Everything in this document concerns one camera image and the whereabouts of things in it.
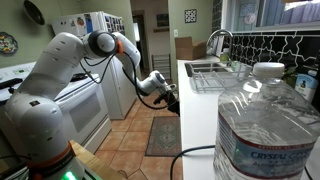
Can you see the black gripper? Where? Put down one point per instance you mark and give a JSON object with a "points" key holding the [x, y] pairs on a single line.
{"points": [[170, 99]]}

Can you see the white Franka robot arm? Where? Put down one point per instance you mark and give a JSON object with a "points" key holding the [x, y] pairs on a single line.
{"points": [[36, 126]]}

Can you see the patterned floor rug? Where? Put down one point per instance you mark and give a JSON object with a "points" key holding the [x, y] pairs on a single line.
{"points": [[163, 136]]}

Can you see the metal step rack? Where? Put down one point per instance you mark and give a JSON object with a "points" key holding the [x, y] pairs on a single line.
{"points": [[161, 66]]}

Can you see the steel kitchen sink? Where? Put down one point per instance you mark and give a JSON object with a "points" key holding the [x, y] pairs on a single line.
{"points": [[200, 66]]}

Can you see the white refrigerator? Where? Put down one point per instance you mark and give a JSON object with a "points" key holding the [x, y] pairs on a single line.
{"points": [[116, 100]]}

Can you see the brown cardboard box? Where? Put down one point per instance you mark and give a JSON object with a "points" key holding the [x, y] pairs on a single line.
{"points": [[190, 50]]}

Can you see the chrome kitchen faucet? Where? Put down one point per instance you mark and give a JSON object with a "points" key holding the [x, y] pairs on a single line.
{"points": [[220, 31]]}

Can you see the dark framed picture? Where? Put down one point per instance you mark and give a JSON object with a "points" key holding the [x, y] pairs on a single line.
{"points": [[162, 20]]}

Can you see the white kitchen stove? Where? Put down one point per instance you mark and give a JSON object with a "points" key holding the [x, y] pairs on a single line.
{"points": [[83, 110]]}

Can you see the clear plastic water jug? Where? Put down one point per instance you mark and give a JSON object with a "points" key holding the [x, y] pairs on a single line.
{"points": [[266, 133]]}

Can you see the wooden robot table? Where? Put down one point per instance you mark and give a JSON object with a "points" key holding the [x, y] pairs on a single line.
{"points": [[96, 166]]}

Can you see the black frying pan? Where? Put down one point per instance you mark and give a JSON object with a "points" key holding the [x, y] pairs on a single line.
{"points": [[78, 77]]}

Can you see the blue fridge note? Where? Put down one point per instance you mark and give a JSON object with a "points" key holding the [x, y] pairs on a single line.
{"points": [[89, 23]]}

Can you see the red fridge magnet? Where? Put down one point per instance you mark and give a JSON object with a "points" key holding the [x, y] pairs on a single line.
{"points": [[80, 21]]}

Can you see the blue label container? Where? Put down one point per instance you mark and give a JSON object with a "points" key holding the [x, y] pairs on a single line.
{"points": [[305, 85]]}

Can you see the kitchen window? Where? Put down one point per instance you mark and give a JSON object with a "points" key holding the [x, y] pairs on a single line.
{"points": [[293, 13]]}

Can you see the black oblong object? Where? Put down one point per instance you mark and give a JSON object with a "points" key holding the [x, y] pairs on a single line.
{"points": [[10, 83]]}

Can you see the white light switch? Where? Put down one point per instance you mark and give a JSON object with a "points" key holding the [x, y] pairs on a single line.
{"points": [[175, 33]]}

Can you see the black white patterned wall art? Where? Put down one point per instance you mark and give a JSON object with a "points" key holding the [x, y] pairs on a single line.
{"points": [[190, 16]]}

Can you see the black wall-hung pan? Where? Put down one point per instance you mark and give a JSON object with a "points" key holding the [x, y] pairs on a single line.
{"points": [[33, 13]]}

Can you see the colourful decorative wall plate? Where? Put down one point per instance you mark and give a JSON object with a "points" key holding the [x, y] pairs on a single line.
{"points": [[7, 43]]}

